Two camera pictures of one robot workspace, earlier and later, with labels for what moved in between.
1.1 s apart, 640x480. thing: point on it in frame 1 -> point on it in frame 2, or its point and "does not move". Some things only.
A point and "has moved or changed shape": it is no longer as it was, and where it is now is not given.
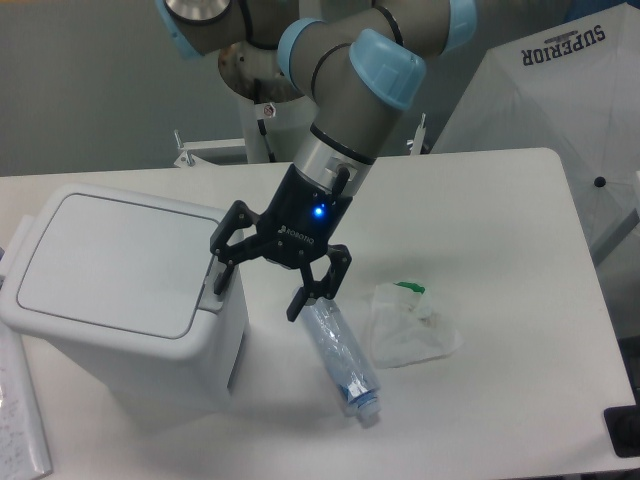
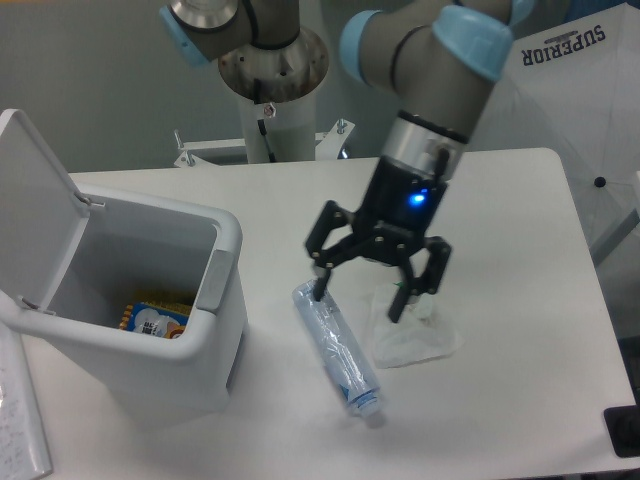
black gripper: x=295 y=226 -> x=393 y=220
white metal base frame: x=188 y=158 does not move
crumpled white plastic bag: x=407 y=327 does not move
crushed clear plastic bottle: x=343 y=358 does not move
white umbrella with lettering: x=572 y=87 does not move
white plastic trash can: x=121 y=283 has moved or changed shape
